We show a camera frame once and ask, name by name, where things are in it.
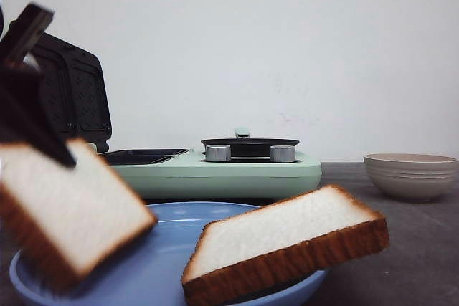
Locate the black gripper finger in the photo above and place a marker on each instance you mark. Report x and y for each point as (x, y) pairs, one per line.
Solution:
(24, 32)
(23, 119)

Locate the green breakfast maker lid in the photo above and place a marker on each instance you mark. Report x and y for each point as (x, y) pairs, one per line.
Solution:
(73, 91)

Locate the green breakfast maker base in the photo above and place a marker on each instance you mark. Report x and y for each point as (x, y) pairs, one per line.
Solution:
(185, 174)

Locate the black round frying pan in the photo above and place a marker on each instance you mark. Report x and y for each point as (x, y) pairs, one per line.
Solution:
(242, 145)

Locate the beige ribbed bowl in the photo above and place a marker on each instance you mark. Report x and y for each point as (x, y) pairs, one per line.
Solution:
(409, 176)

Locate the left silver control knob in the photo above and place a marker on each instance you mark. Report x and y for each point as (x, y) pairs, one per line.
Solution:
(218, 153)

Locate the right silver control knob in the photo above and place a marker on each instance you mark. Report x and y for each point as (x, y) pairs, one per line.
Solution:
(282, 153)

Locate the silver control knob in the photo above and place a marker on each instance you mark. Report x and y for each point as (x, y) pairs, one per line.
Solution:
(282, 153)
(218, 153)

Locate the bread slice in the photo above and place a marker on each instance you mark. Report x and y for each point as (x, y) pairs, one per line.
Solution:
(280, 243)
(67, 221)

